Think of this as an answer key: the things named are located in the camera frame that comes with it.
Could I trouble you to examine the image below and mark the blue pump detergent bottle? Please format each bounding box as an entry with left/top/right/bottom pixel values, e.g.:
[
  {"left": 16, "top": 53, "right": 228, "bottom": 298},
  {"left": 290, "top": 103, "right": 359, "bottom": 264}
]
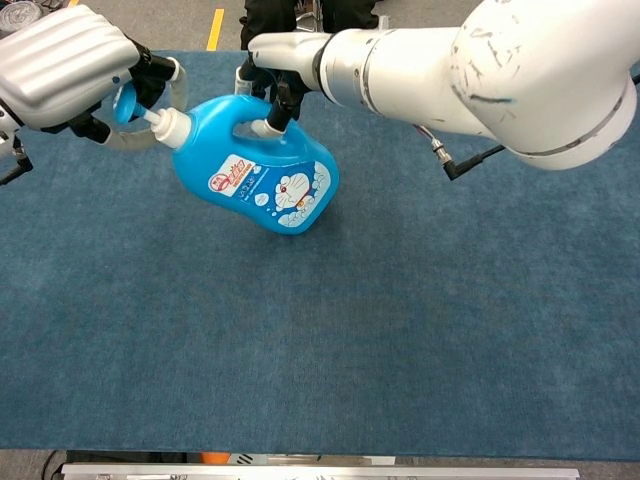
[{"left": 113, "top": 81, "right": 342, "bottom": 237}]

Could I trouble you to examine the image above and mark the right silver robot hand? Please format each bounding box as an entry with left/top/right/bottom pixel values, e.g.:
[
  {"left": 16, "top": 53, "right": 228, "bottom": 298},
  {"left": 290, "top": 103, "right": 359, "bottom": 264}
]
[{"left": 241, "top": 29, "right": 332, "bottom": 140}]

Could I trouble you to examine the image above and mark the person in black trousers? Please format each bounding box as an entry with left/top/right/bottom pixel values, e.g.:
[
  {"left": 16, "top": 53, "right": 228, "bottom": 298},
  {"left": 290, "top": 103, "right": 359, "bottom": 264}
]
[{"left": 239, "top": 0, "right": 382, "bottom": 52}]

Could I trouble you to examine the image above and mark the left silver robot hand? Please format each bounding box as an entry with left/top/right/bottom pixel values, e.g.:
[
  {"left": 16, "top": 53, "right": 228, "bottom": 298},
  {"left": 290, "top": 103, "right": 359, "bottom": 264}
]
[{"left": 0, "top": 6, "right": 194, "bottom": 152}]

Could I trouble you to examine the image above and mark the aluminium profile rail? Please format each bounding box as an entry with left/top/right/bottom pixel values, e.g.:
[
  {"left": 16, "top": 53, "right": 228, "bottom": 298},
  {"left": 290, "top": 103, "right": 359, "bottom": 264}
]
[{"left": 59, "top": 462, "right": 582, "bottom": 480}]

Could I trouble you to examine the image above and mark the teal table mat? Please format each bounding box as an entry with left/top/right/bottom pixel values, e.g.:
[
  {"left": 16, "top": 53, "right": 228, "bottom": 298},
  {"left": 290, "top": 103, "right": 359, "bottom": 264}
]
[{"left": 0, "top": 48, "right": 640, "bottom": 462}]

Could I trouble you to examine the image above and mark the yellow floor tape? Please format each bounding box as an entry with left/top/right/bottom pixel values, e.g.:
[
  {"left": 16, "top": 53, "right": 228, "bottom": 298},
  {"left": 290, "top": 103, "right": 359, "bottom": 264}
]
[{"left": 205, "top": 8, "right": 227, "bottom": 52}]

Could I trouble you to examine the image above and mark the black floor cable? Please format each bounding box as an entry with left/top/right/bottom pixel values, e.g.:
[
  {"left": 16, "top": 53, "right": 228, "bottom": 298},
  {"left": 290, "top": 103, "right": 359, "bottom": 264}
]
[{"left": 41, "top": 449, "right": 67, "bottom": 477}]

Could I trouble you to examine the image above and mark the black arm connector cable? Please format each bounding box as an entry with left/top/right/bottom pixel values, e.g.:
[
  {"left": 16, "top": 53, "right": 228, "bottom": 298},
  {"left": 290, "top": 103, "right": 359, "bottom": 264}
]
[{"left": 413, "top": 123, "right": 507, "bottom": 182}]

